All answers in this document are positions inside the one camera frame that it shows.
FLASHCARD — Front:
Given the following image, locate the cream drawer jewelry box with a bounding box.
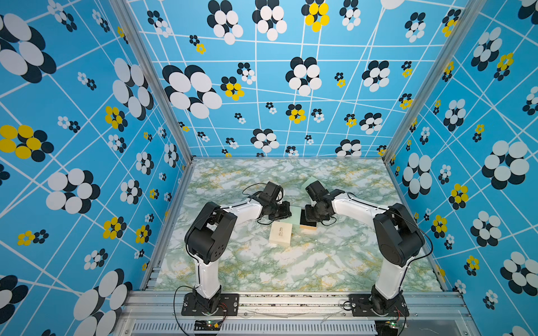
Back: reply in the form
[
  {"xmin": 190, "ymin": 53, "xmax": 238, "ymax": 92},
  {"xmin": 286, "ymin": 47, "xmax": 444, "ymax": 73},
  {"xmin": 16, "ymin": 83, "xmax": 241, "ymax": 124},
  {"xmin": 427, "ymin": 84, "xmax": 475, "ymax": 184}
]
[{"xmin": 268, "ymin": 221, "xmax": 293, "ymax": 247}]

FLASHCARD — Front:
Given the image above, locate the mint jewelry box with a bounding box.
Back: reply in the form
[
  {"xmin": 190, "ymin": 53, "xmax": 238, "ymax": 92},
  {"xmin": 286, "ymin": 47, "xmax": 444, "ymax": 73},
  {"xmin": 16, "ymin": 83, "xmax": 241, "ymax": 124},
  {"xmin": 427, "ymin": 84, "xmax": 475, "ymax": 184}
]
[
  {"xmin": 282, "ymin": 206, "xmax": 317, "ymax": 230},
  {"xmin": 302, "ymin": 176, "xmax": 317, "ymax": 188}
]

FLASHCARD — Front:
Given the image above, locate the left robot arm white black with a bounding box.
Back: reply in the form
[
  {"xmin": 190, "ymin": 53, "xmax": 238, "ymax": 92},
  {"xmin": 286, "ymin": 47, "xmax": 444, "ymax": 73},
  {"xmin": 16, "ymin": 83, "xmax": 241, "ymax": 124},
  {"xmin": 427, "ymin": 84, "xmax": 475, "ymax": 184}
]
[{"xmin": 184, "ymin": 200, "xmax": 291, "ymax": 300}]

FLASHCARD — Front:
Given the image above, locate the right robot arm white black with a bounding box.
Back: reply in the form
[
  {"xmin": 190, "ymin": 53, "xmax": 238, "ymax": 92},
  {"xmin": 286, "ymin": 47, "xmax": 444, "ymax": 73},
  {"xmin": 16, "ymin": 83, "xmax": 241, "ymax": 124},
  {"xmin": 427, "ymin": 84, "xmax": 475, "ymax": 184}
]
[{"xmin": 305, "ymin": 189, "xmax": 425, "ymax": 301}]

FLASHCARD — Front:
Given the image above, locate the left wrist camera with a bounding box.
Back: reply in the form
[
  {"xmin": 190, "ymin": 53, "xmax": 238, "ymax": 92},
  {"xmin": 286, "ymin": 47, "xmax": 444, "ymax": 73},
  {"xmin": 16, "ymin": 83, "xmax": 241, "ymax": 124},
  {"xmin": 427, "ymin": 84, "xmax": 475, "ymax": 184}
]
[{"xmin": 259, "ymin": 181, "xmax": 284, "ymax": 202}]

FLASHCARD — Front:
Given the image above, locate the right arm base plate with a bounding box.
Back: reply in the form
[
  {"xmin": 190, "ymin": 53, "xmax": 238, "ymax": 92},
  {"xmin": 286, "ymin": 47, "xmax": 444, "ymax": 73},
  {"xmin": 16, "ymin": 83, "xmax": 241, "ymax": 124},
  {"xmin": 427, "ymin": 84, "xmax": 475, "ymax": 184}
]
[{"xmin": 348, "ymin": 294, "xmax": 410, "ymax": 318}]

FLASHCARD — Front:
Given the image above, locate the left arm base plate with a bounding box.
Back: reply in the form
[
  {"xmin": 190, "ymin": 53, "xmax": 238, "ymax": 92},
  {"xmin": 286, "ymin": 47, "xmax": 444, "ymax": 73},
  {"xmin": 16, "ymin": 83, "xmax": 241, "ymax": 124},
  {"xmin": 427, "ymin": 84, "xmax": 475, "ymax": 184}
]
[{"xmin": 181, "ymin": 292, "xmax": 240, "ymax": 316}]

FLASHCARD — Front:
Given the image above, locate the aluminium front rail frame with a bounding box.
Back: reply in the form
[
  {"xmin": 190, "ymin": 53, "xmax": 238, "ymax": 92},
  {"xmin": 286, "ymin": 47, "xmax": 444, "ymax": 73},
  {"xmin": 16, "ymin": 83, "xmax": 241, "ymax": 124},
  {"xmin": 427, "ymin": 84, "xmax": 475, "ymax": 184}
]
[{"xmin": 113, "ymin": 291, "xmax": 479, "ymax": 335}]

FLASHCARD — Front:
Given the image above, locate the right aluminium corner post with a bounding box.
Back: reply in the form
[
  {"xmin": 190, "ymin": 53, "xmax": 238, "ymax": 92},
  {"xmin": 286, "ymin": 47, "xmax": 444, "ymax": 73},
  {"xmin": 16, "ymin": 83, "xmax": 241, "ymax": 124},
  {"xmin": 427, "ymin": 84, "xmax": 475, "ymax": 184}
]
[{"xmin": 382, "ymin": 0, "xmax": 487, "ymax": 166}]

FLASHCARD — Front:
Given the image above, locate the aluminium corner post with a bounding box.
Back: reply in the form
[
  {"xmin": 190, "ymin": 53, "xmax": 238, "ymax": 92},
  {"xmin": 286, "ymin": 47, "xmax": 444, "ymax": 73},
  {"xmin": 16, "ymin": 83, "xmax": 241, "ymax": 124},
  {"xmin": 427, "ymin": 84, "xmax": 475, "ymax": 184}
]
[
  {"xmin": 382, "ymin": 0, "xmax": 487, "ymax": 166},
  {"xmin": 110, "ymin": 0, "xmax": 193, "ymax": 166}
]

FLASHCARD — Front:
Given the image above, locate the left aluminium corner post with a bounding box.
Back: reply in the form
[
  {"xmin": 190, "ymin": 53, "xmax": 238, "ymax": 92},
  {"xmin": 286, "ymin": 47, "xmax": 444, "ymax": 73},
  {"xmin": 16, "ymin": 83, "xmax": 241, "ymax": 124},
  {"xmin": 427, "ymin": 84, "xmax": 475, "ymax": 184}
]
[{"xmin": 110, "ymin": 0, "xmax": 193, "ymax": 166}]

